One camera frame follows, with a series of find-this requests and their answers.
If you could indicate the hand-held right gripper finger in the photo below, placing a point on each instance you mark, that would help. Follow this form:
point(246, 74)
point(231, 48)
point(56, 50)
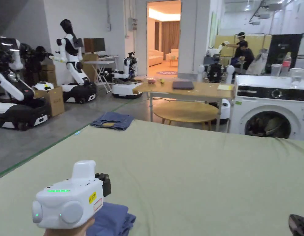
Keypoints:
point(300, 226)

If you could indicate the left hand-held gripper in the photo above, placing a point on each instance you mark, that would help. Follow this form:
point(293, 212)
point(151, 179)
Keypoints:
point(68, 199)

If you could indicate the blue cloth garment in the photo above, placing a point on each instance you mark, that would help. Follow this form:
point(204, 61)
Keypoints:
point(112, 218)

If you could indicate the person's left hand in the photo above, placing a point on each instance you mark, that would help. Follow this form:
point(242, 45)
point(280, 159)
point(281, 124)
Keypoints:
point(65, 232)

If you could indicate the folded denim garment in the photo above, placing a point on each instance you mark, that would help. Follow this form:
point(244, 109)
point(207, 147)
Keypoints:
point(112, 120)

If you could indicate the brown carton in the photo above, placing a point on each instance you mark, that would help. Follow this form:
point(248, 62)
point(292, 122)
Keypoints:
point(54, 100)

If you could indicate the large white and black robot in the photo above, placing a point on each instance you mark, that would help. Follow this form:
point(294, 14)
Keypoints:
point(11, 98)

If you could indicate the bed with pale green sheet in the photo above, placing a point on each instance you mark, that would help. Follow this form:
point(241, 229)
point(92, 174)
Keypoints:
point(191, 172)

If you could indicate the small white wheeled robot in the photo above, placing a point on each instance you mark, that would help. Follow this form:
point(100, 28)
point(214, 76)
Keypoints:
point(124, 86)

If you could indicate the white washing machine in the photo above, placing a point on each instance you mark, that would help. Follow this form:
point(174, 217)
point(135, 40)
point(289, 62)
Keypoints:
point(262, 103)

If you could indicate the white humanoid robot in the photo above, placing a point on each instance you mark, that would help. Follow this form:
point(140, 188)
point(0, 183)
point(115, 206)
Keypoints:
point(73, 64)

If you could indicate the dark robot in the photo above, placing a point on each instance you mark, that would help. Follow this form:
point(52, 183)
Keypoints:
point(35, 59)

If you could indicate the white sofa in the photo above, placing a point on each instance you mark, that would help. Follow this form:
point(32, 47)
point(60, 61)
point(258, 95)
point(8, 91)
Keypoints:
point(155, 57)

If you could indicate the white robot with black torso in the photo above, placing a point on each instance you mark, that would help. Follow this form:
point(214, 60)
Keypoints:
point(215, 71)

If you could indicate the white armchair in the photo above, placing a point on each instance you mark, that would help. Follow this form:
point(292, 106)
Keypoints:
point(172, 55)

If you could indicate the group of people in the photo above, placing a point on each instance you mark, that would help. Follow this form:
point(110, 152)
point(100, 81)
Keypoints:
point(245, 54)

